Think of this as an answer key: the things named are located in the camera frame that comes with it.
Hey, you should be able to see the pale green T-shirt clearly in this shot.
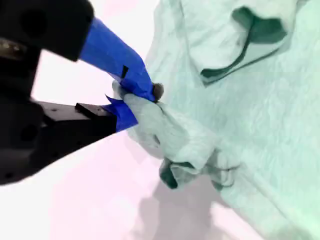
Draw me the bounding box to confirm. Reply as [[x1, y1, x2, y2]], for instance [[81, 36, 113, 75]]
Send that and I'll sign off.
[[111, 0, 320, 240]]

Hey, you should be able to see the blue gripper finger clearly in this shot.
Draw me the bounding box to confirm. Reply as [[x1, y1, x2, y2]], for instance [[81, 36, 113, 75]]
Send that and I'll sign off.
[[17, 0, 165, 104], [37, 94, 139, 166]]

